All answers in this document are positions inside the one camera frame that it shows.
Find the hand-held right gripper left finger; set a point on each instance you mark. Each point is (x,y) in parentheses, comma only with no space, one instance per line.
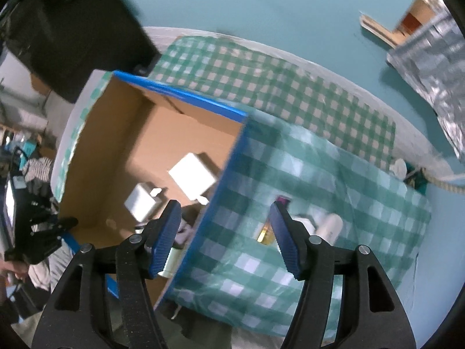
(165,240)

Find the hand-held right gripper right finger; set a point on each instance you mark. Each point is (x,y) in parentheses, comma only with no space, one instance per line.
(285,240)

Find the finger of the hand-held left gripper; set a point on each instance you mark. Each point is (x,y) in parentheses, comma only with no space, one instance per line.
(68,223)

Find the white charger adapter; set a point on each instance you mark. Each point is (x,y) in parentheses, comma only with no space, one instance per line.
(143,201)

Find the white plastic bottle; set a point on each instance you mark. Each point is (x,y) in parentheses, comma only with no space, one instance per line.
(330,227)

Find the white rectangular box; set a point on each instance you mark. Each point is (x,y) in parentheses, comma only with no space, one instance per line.
(192,174)

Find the cardboard box blue rim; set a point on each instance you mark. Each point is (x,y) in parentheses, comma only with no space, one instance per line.
(120,145)

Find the person's left hand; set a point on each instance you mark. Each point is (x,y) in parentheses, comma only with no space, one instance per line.
(15,268)

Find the striped grey white cloth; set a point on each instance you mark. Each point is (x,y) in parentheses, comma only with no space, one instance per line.
(38,171)

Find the green checkered plastic tablecloth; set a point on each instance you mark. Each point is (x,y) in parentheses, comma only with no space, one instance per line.
(276,174)

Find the crumpled white tissue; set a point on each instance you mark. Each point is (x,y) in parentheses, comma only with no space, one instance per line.
(399,168)

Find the small-check green beige cloth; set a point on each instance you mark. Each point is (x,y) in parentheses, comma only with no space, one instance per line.
(276,91)

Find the silver foil bag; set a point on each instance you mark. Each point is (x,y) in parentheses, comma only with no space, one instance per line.
(432,69)

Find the brown cardboard pieces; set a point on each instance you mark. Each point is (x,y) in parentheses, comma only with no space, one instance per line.
(403,18)

